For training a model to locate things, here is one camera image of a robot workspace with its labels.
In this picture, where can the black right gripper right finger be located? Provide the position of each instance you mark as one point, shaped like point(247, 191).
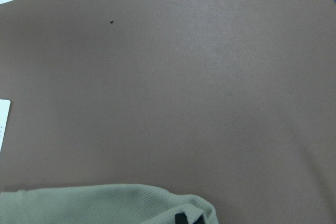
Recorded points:
point(200, 220)

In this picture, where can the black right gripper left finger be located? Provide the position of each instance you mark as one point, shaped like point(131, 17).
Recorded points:
point(181, 218)

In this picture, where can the white clothing tag card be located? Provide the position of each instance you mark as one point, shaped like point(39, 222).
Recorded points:
point(5, 108)

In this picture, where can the olive green long-sleeve shirt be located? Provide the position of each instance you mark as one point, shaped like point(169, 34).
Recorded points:
point(115, 203)

